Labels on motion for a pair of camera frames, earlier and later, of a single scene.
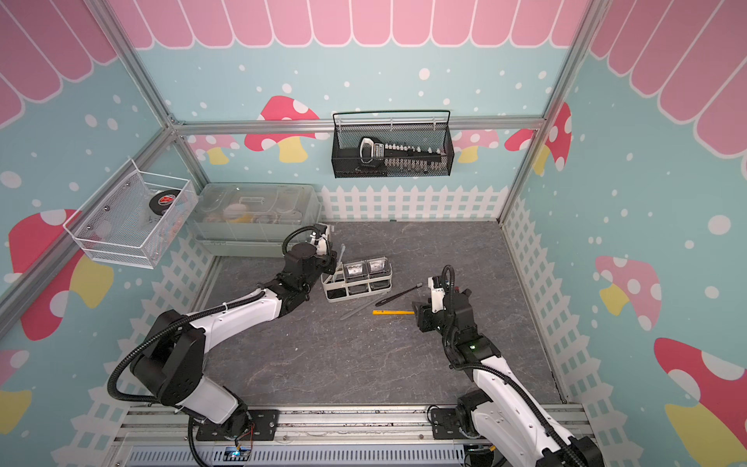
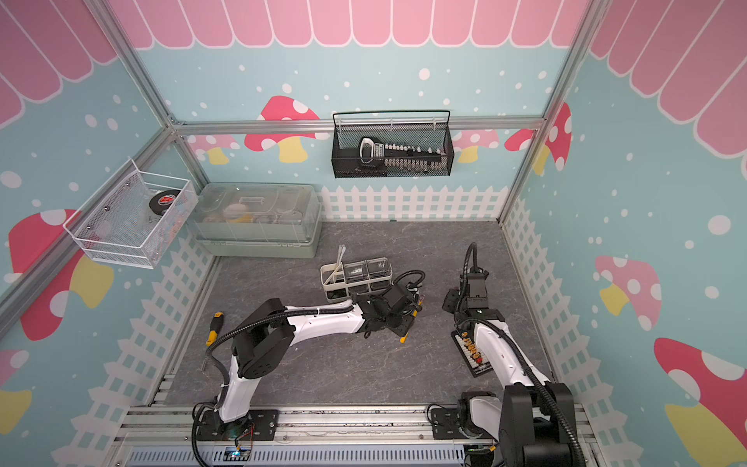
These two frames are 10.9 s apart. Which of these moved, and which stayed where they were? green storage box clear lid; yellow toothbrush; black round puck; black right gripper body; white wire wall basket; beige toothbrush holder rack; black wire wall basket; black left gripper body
Moved: yellow toothbrush; black left gripper body; black right gripper body
Stayed: green storage box clear lid; black round puck; beige toothbrush holder rack; black wire wall basket; white wire wall basket
